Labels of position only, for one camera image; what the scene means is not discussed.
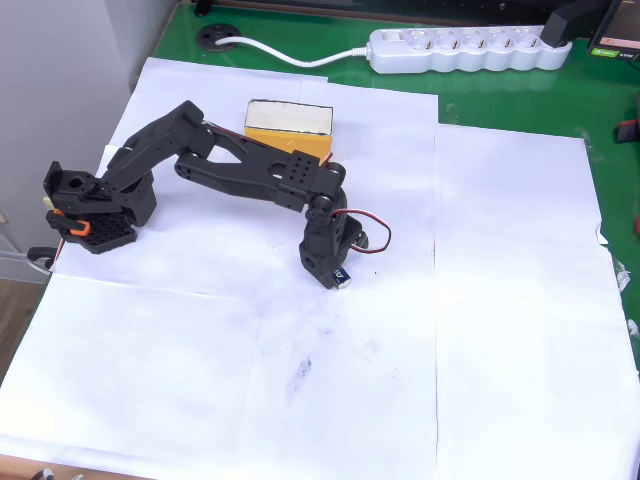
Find green desk mat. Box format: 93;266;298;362
152;0;640;374

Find black and orange table clamp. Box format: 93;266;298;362
47;209;92;237

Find red and black object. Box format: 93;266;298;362
613;119;640;145

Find white paper table covering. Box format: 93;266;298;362
0;56;640;480

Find black clamp handle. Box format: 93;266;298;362
27;246;56;272

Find black power adapter plug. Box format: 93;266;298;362
542;0;624;50

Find thin white cable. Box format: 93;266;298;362
0;209;51;274

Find orange box with white side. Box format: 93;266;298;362
243;98;335;166

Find black box with green label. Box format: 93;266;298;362
587;0;640;62

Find red servo wire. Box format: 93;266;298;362
327;207;393;254

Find white power cable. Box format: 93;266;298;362
215;35;374;69

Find white power strip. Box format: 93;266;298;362
368;25;574;75

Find black desk cable grommet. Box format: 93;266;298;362
196;23;243;53

